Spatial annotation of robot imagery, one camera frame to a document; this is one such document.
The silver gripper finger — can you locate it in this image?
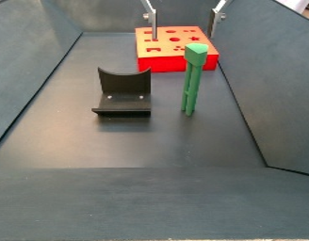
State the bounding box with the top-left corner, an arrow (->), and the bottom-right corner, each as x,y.
207,0 -> 227,39
141,0 -> 157,40

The red foam shape board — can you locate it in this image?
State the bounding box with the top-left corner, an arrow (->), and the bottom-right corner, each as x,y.
135,26 -> 218,72

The black curved holder stand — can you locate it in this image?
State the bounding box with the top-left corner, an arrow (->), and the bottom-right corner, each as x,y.
91,69 -> 151,116

